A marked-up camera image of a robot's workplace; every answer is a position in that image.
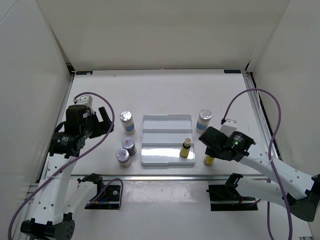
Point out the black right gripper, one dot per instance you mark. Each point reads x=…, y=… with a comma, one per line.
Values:
x=211, y=152

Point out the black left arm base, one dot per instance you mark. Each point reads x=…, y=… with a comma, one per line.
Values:
x=109, y=198

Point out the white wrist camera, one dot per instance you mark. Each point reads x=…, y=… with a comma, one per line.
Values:
x=228, y=127
x=85, y=100

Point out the front white-lid spice jar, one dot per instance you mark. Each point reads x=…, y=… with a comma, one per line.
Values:
x=123, y=158

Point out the yellow cork-top bottle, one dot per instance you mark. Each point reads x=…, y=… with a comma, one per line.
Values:
x=185, y=149
x=208, y=160

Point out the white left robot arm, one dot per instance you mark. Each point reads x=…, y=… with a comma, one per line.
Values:
x=52, y=218

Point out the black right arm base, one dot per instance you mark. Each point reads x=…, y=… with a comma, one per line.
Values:
x=223, y=199

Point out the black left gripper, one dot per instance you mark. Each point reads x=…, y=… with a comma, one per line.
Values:
x=102, y=127

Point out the rear white-lid spice jar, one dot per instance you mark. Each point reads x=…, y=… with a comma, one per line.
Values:
x=129, y=144

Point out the white-lid spice jar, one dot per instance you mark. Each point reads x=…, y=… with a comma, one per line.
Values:
x=129, y=144
x=123, y=158

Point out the white divided plastic tray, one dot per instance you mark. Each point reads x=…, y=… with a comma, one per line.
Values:
x=162, y=137

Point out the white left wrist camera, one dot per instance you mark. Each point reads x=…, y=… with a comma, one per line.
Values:
x=85, y=100

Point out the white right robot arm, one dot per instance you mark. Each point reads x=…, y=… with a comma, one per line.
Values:
x=289, y=187

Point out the silver-lid shaker bottle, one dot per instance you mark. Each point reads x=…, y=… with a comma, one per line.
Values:
x=203, y=120
x=127, y=122

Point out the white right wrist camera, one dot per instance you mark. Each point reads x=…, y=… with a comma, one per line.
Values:
x=228, y=127

